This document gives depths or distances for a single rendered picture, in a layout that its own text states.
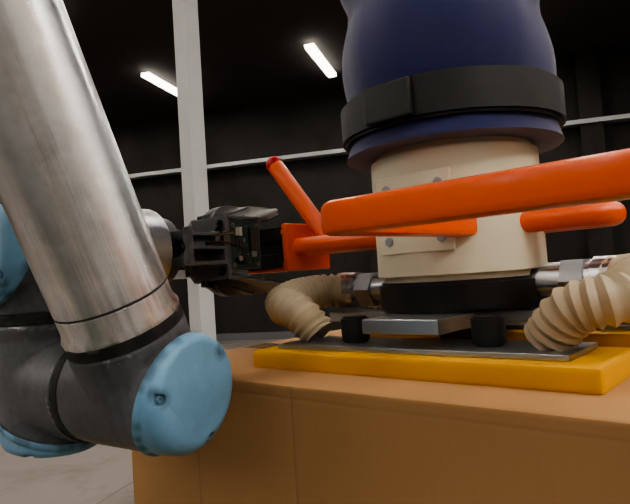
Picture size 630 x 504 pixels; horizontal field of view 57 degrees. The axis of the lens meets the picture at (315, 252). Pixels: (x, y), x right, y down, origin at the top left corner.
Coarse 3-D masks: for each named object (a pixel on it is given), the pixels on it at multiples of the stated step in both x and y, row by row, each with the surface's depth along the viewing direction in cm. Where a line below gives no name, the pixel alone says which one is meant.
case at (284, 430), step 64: (256, 384) 52; (320, 384) 49; (384, 384) 47; (448, 384) 45; (256, 448) 52; (320, 448) 47; (384, 448) 43; (448, 448) 39; (512, 448) 36; (576, 448) 34
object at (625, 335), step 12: (516, 324) 63; (624, 324) 57; (372, 336) 74; (384, 336) 72; (396, 336) 71; (408, 336) 70; (420, 336) 69; (432, 336) 68; (516, 336) 61; (588, 336) 57; (600, 336) 56; (612, 336) 55; (624, 336) 55
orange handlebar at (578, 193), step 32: (576, 160) 27; (608, 160) 26; (384, 192) 34; (416, 192) 33; (448, 192) 32; (480, 192) 30; (512, 192) 29; (544, 192) 28; (576, 192) 27; (608, 192) 26; (352, 224) 36; (384, 224) 34; (416, 224) 34; (448, 224) 48; (544, 224) 52; (576, 224) 50; (608, 224) 50
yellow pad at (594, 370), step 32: (352, 320) 57; (480, 320) 48; (256, 352) 60; (288, 352) 57; (320, 352) 55; (352, 352) 54; (384, 352) 51; (416, 352) 49; (448, 352) 47; (480, 352) 45; (512, 352) 44; (544, 352) 43; (576, 352) 42; (608, 352) 44; (480, 384) 44; (512, 384) 42; (544, 384) 41; (576, 384) 39; (608, 384) 39
